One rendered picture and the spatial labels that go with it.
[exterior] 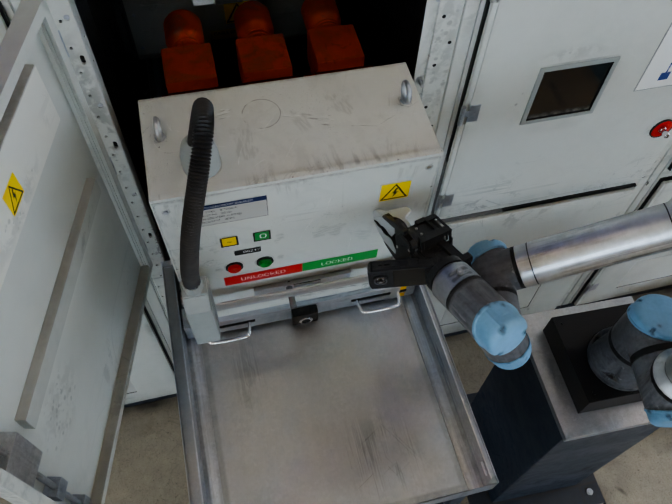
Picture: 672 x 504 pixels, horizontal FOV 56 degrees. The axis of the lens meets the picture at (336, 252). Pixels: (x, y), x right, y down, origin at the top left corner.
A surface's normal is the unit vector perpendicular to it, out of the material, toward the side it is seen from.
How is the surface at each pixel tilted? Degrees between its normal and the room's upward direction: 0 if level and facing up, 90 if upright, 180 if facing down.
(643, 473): 0
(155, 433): 0
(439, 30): 90
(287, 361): 0
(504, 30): 90
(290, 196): 94
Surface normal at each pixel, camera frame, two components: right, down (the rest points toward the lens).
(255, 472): 0.03, -0.55
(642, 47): 0.24, 0.81
